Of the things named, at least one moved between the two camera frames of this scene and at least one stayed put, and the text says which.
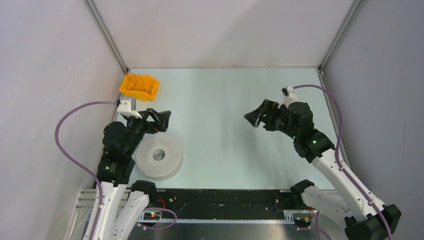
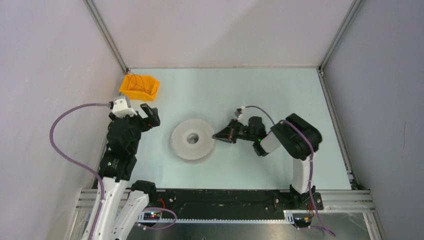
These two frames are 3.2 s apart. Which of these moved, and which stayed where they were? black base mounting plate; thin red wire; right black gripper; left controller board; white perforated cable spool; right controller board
Moved: right black gripper; white perforated cable spool
Stayed: left controller board; black base mounting plate; thin red wire; right controller board
